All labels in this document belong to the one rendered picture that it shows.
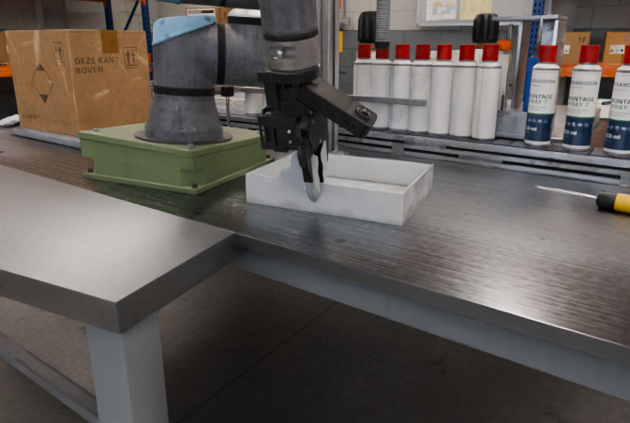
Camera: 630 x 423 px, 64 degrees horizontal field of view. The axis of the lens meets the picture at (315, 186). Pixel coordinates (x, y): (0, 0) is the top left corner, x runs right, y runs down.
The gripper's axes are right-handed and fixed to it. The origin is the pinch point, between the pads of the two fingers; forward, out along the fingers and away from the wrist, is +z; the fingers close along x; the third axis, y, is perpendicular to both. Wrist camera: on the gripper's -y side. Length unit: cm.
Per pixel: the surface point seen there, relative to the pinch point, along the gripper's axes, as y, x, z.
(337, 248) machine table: -7.1, 12.8, 0.3
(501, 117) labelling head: -25, -49, 5
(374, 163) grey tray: -3.8, -18.8, 3.8
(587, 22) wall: -87, -481, 76
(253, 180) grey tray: 12.0, -0.8, -0.4
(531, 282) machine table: -30.8, 14.2, -0.1
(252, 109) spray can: 44, -60, 11
